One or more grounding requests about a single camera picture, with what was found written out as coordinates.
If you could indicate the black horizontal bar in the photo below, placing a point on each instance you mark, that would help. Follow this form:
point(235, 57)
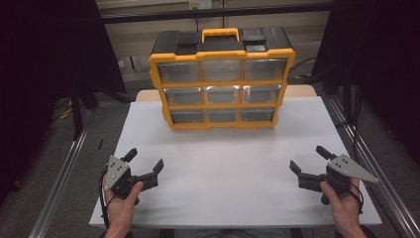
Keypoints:
point(214, 13)

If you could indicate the small black floor object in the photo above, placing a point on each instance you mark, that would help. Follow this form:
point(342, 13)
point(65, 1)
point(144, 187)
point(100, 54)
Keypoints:
point(100, 144)

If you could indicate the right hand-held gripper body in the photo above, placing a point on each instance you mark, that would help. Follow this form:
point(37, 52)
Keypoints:
point(343, 167)

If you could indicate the white wall outlet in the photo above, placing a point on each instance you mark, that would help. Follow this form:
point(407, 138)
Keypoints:
point(200, 4)

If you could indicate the yellow black organizer cabinet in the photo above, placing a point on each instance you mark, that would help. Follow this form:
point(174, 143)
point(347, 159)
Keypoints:
point(221, 49)

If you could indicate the black curtain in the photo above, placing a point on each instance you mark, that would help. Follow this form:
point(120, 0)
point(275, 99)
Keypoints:
point(36, 82)
point(379, 66)

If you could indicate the black metal stand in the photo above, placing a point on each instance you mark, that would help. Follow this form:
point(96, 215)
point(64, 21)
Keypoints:
point(77, 112)

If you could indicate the person's right hand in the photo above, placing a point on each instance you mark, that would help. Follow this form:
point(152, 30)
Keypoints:
point(345, 210)

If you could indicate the set of clear plastic drawers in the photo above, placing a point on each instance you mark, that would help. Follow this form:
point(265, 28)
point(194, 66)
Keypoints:
point(222, 95)

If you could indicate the aluminium frame rail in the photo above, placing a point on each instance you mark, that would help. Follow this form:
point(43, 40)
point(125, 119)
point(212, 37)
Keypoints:
point(59, 185)
point(379, 165)

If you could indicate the person's left hand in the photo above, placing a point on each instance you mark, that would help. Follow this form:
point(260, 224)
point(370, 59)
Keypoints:
point(120, 211)

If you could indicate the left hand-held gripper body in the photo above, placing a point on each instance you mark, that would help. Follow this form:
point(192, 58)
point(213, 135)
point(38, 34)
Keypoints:
point(116, 172)

